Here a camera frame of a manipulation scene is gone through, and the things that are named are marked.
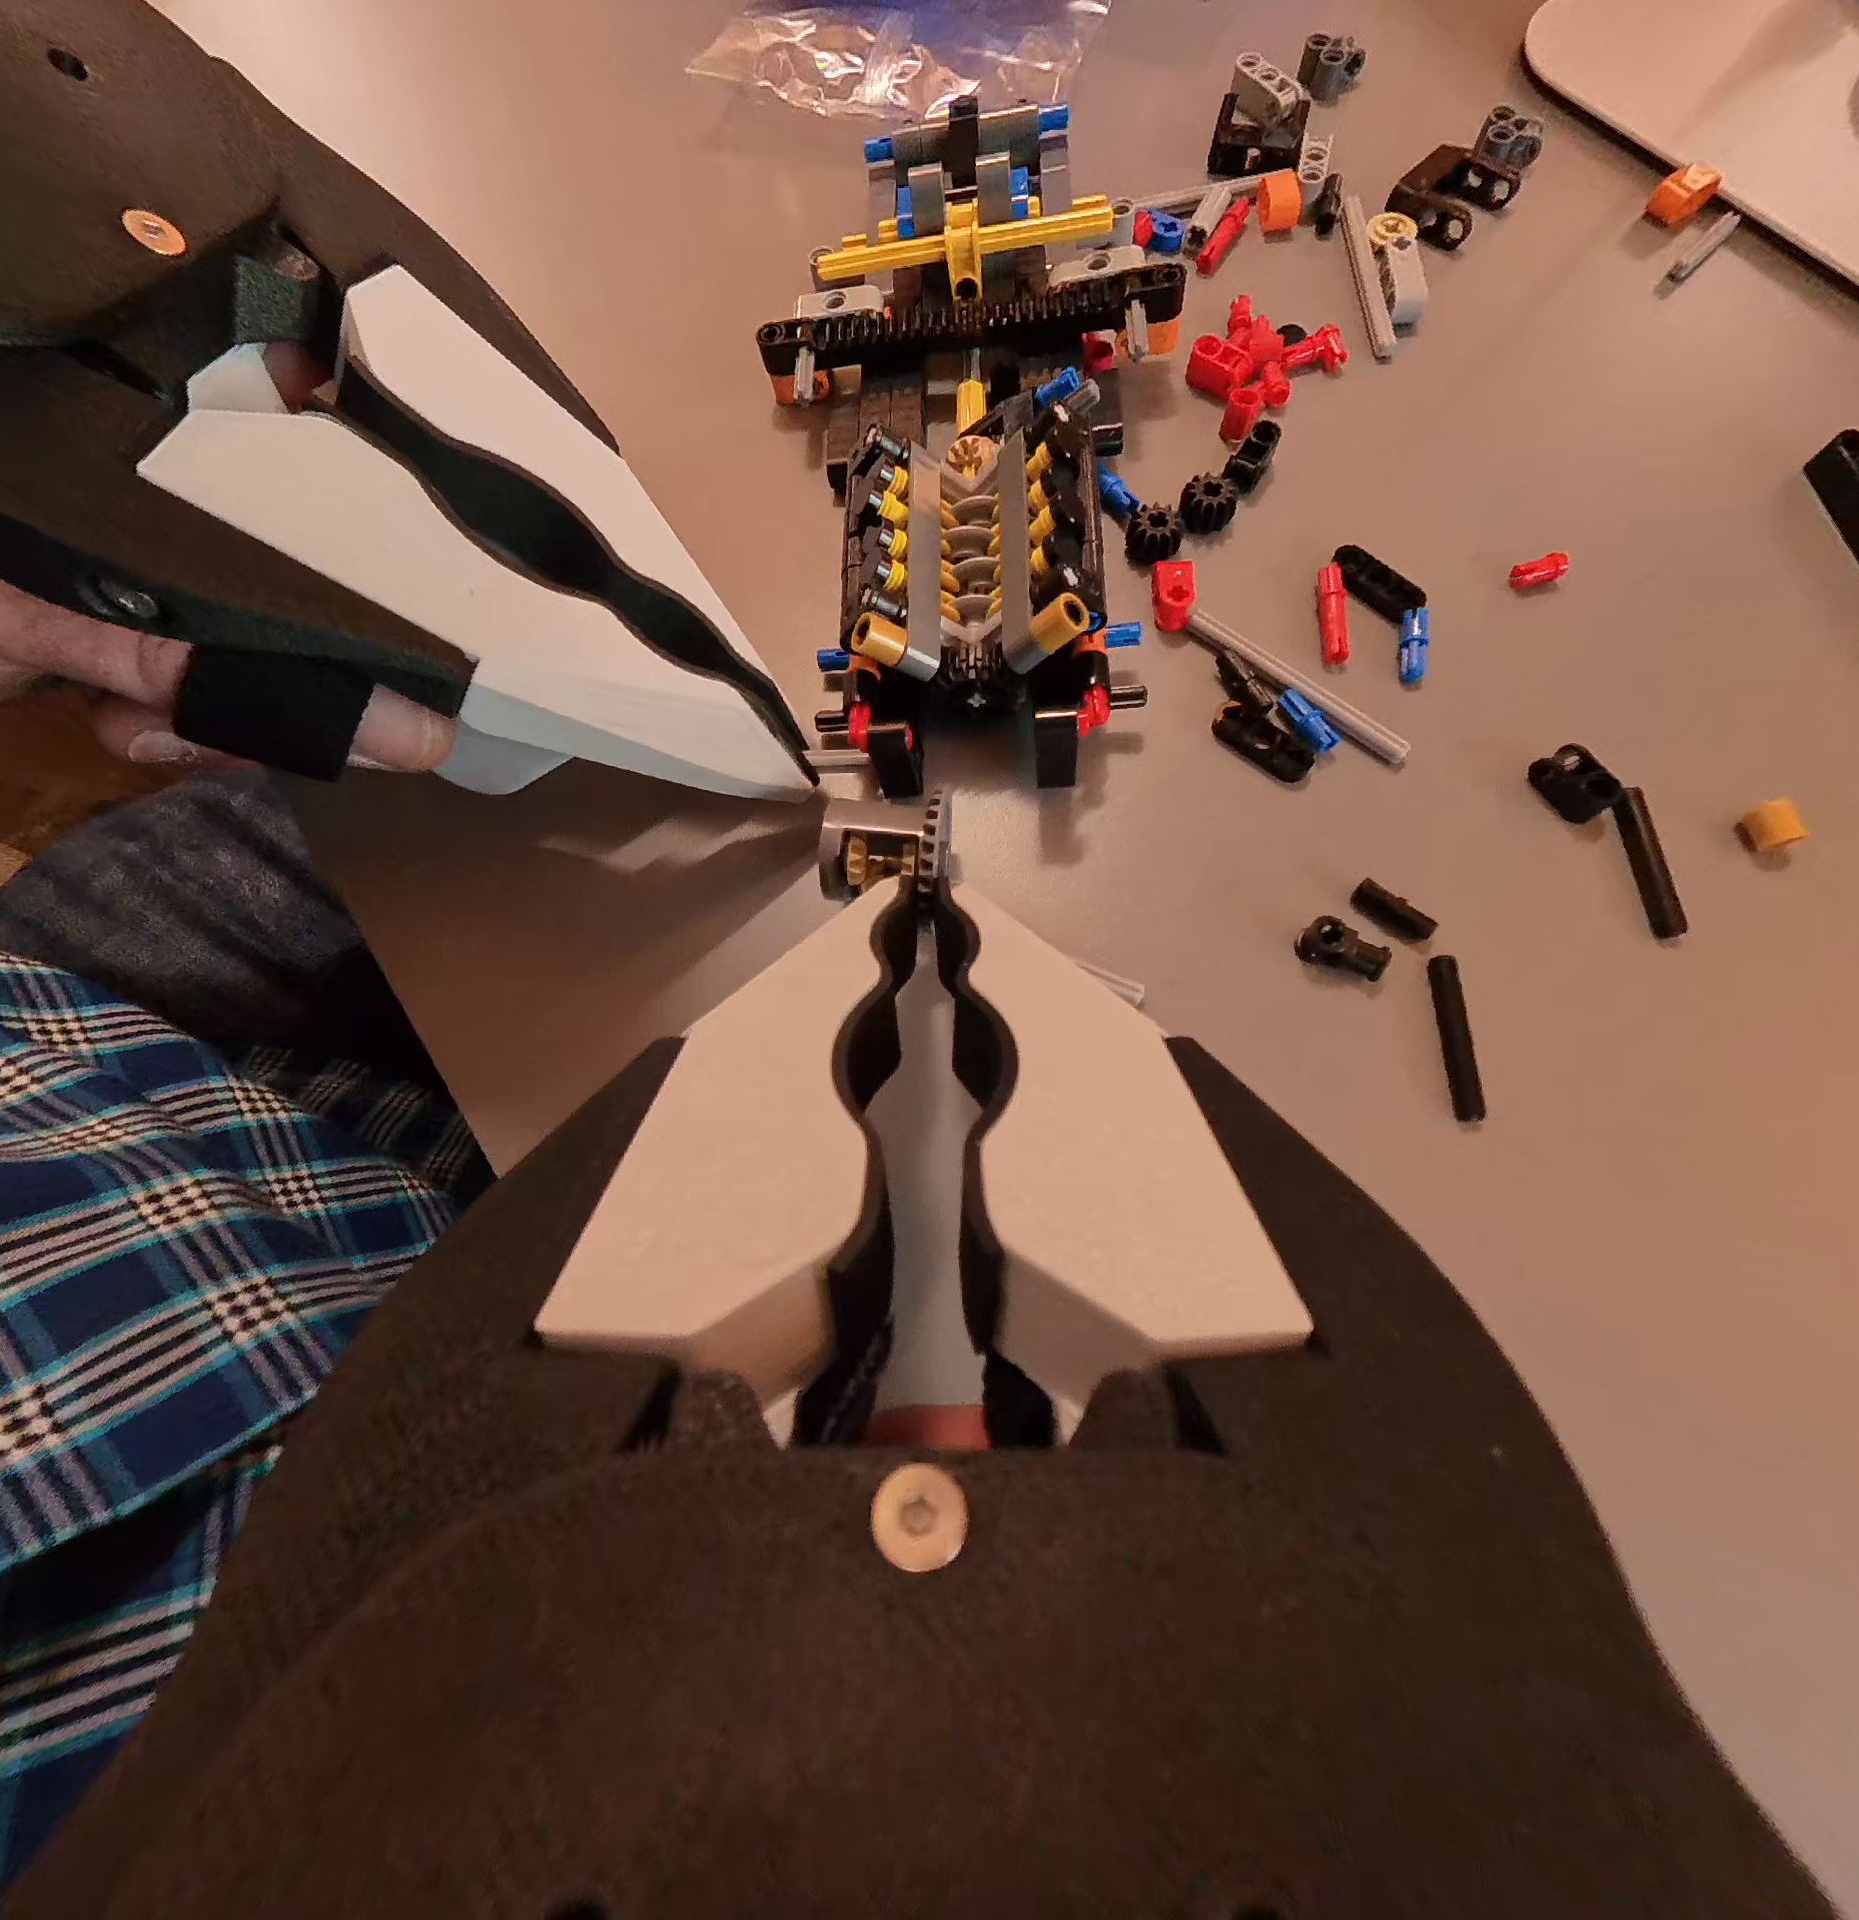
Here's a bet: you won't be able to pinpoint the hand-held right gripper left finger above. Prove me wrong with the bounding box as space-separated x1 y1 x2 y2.
534 874 931 1403

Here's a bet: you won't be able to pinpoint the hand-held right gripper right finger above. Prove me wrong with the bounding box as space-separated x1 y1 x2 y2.
931 874 1318 1397

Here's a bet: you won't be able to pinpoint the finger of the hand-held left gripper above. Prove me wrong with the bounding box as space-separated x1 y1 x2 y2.
337 260 819 788
138 342 814 795

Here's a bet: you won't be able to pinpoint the grey lego differential gear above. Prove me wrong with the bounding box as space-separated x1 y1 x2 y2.
819 791 960 939

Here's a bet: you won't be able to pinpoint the lego car chassis model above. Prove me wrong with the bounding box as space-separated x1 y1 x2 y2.
759 89 1190 799

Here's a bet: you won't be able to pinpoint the short black lego tube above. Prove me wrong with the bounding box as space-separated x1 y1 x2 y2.
1425 956 1487 1127

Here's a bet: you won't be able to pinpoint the long grey lego axle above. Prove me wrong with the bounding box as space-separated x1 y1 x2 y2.
1190 605 1412 766
1335 192 1401 359

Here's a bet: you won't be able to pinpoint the black lego axle connector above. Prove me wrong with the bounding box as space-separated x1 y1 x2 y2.
1528 746 1623 829

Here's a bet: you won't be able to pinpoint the long black lego tube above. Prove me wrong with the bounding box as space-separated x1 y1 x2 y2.
1613 788 1691 945

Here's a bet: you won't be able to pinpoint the pile of red lego pieces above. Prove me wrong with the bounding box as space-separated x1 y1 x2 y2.
1182 292 1351 442

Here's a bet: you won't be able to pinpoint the black angled lego liftarm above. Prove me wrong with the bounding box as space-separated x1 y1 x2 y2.
1388 141 1525 249

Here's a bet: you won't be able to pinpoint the long black lego beam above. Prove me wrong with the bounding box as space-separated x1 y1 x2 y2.
1802 432 1859 613

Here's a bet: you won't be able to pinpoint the person's left hand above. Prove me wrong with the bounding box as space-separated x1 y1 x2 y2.
0 574 470 781

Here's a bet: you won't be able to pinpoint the grey trousers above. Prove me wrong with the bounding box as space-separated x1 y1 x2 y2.
0 773 498 1186

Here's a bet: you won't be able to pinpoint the clear plastic bag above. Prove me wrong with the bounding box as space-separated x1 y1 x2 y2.
684 0 1112 118

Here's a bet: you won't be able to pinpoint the blue plaid shirt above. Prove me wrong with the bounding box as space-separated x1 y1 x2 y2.
0 945 498 1920

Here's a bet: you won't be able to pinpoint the light grey liftarm tan bush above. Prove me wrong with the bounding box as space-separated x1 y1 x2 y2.
1363 212 1430 327

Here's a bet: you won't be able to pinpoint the pale rounded flat board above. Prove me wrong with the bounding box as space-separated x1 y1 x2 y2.
1521 0 1859 309

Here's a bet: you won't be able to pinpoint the black lego bracket piece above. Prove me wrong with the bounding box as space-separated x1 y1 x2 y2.
1207 89 1318 178

